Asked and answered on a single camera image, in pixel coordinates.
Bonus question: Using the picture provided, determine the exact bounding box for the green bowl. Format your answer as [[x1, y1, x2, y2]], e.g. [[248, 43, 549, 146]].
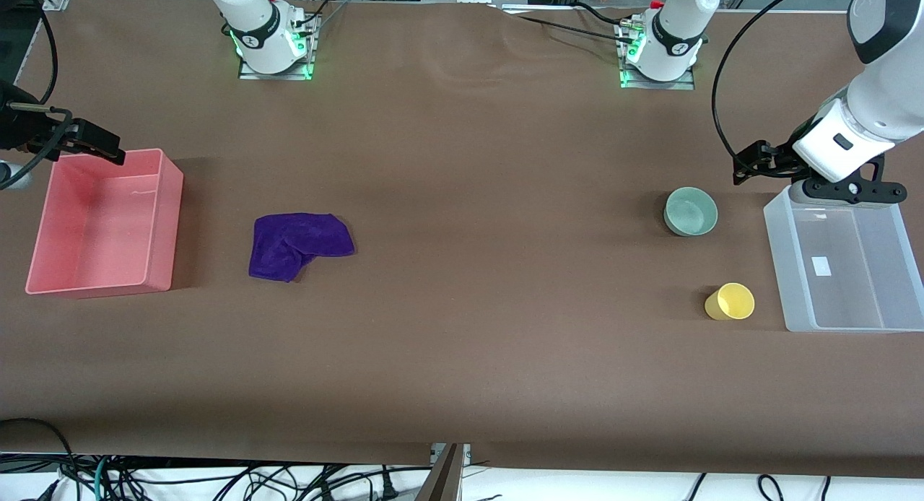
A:
[[663, 186, 719, 238]]

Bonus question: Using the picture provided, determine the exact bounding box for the purple cloth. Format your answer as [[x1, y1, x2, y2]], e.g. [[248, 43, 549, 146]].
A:
[[248, 212, 356, 283]]

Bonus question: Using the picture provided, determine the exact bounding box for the yellow cup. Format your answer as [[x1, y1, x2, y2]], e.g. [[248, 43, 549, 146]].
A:
[[705, 282, 756, 321]]

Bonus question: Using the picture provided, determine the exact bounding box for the pink plastic bin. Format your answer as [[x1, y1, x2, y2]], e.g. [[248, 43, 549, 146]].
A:
[[25, 148, 184, 298]]

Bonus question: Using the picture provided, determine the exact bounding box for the clear plastic bin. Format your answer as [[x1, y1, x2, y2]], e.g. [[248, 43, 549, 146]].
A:
[[763, 186, 924, 334]]

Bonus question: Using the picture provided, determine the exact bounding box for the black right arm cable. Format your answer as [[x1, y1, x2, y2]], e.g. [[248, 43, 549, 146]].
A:
[[22, 0, 60, 106]]

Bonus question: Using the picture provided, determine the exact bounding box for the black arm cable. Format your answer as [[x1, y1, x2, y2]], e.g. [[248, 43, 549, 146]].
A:
[[22, 0, 60, 106], [711, 0, 820, 173]]

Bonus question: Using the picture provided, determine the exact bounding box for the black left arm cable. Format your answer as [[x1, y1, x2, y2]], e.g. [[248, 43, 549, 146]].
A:
[[711, 0, 820, 173]]

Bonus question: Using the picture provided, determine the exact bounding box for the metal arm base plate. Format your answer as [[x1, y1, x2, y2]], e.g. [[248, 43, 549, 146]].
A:
[[617, 21, 697, 91], [237, 14, 316, 82]]

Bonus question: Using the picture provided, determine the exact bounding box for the black cable on table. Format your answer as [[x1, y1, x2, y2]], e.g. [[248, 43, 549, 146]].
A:
[[498, 1, 640, 45]]

